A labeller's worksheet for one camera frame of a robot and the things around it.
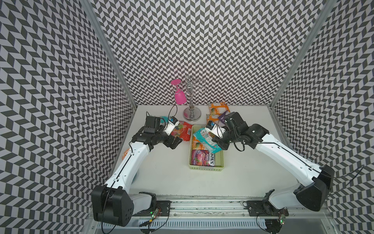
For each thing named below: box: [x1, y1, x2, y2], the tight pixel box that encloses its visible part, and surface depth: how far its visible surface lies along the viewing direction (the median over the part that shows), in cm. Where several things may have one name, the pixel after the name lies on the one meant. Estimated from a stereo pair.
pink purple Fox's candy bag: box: [190, 149, 216, 167], surface depth 89 cm
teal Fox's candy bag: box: [192, 128, 223, 155], surface depth 77 cm
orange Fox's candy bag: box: [191, 136, 206, 151], surface depth 94 cm
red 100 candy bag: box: [170, 120, 194, 142], surface depth 100 cm
